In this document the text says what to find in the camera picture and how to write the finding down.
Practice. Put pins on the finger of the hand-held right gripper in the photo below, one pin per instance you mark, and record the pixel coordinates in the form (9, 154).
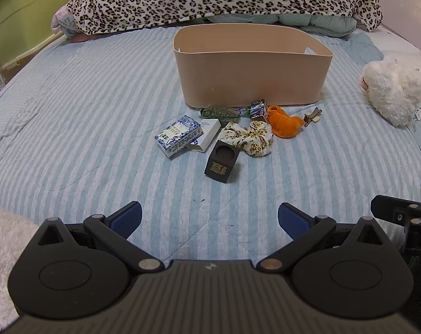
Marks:
(391, 208)

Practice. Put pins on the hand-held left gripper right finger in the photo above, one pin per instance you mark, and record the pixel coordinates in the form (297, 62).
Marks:
(294, 220)

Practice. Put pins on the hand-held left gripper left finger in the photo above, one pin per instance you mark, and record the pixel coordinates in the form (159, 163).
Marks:
(127, 217)

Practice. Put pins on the dark fuzzy cloth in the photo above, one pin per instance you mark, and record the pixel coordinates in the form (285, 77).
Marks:
(420, 285)

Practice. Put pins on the dark wooden cube block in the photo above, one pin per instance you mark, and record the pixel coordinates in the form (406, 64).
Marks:
(220, 169)

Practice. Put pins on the floral fabric scrunchie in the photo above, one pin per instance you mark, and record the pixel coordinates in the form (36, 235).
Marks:
(245, 141)

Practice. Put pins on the orange plush toy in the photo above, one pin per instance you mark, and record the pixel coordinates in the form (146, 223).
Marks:
(285, 125)

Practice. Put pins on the blue white patterned box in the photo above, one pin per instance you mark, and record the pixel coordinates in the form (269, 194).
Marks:
(175, 135)

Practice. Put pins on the blue striped bed quilt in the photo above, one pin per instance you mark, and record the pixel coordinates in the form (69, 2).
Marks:
(92, 128)

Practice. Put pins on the white plush toy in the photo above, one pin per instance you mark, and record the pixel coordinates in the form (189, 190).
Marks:
(393, 87)

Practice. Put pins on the brown hair clip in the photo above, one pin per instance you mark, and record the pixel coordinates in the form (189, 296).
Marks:
(312, 115)

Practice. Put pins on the purple snack packet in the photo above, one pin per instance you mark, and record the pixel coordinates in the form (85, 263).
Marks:
(258, 110)

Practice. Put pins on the plain white box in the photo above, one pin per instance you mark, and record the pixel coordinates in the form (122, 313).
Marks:
(210, 134)

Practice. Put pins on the small green wrapper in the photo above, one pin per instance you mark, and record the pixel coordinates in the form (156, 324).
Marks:
(244, 111)

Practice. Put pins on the white fluffy cloth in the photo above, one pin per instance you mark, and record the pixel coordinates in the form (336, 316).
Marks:
(5, 250)

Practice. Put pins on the green dried herb packet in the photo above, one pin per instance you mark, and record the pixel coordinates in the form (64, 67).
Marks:
(219, 112)

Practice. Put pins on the beige plastic storage basket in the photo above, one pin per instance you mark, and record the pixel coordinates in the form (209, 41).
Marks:
(245, 73)

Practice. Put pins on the teal quilt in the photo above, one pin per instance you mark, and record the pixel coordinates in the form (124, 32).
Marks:
(314, 24)

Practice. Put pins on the pink floral cloth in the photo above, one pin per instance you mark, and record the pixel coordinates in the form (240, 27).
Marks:
(62, 22)

